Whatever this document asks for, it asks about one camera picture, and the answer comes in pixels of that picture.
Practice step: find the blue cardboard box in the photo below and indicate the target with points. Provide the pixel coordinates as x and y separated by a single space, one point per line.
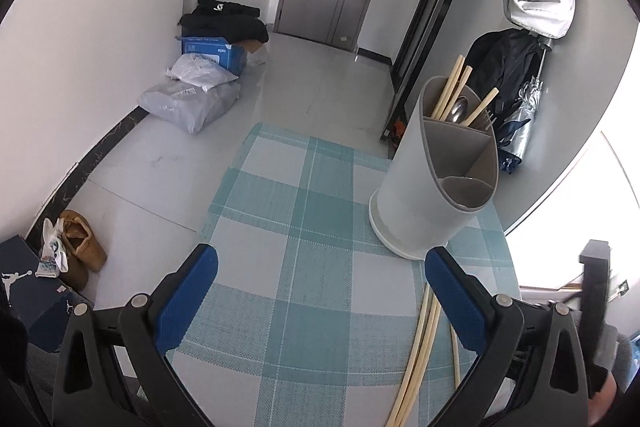
220 52

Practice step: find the teal checkered tablecloth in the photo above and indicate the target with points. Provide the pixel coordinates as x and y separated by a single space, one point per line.
320 257

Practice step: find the pale bamboo chopstick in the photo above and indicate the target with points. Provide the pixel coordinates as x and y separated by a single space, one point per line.
482 106
449 84
457 89

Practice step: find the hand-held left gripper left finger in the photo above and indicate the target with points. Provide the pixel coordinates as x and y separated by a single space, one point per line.
185 302

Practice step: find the dark blue shoe box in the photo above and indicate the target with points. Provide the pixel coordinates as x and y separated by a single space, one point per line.
30 302

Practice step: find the white plastic bag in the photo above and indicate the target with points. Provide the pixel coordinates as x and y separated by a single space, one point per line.
200 72

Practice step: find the metal fork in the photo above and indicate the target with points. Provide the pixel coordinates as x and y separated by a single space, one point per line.
487 121

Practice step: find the white socks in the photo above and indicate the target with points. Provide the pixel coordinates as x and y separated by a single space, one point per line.
52 247

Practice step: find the black hanging jacket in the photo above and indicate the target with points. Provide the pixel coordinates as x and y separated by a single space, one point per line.
510 62

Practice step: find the pile of wooden chopsticks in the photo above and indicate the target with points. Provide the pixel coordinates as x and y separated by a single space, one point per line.
420 357

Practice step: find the person's right forearm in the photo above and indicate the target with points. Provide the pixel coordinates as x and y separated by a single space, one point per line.
602 404

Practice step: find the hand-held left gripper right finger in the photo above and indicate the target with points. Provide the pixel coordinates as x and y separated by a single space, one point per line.
457 302

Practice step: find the metal spoon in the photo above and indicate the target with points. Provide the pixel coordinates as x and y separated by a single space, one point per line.
457 109

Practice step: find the black metal door frame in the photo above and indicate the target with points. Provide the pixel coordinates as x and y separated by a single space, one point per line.
430 7

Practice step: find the silver blue folded umbrella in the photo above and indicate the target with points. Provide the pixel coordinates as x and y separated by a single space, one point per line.
525 127

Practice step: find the pile of black clothes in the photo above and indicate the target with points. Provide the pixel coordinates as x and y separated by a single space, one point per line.
225 24

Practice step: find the brown cardboard piece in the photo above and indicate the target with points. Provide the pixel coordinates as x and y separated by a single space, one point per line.
252 47

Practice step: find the grey plastic bag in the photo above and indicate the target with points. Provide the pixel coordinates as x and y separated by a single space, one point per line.
190 107

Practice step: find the white grey utensil holder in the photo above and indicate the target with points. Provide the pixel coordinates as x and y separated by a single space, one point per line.
415 207

